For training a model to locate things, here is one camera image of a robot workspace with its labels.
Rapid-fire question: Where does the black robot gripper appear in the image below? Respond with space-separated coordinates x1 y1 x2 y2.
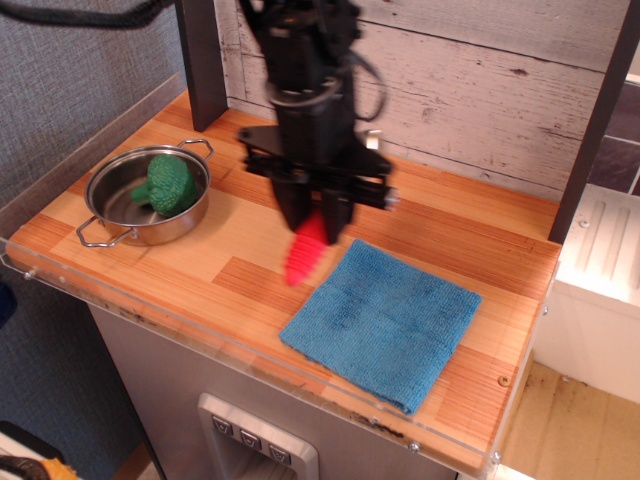
238 93 398 245

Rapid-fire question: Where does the red handled metal spoon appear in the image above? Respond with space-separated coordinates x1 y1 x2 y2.
283 128 382 288

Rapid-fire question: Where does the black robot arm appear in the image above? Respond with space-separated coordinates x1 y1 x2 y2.
238 1 394 244

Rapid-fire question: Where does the blue cloth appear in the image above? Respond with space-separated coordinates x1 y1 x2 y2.
280 240 482 415

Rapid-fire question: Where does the green toy broccoli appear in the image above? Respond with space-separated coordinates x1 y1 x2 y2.
131 155 199 218

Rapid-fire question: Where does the small steel pot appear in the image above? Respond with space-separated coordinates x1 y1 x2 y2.
76 139 214 248

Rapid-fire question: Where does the clear acrylic table guard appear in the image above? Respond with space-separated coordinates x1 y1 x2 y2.
5 230 560 477

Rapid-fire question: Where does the grey toy fridge cabinet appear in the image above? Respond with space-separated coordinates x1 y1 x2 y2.
90 307 457 479

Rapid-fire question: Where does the white toy sink unit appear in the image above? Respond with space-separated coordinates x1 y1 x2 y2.
529 73 640 406

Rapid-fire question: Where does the yellow object at corner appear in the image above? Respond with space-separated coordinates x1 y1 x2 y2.
40 459 79 480

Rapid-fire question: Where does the dark left vertical post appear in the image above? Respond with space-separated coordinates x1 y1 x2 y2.
175 0 228 132

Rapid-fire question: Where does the dark vertical post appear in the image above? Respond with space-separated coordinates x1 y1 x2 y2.
548 0 639 244
175 0 228 132

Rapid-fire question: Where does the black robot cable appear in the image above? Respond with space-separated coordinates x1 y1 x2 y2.
0 0 176 29

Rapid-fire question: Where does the dark right vertical post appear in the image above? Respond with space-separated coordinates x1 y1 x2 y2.
548 0 639 244

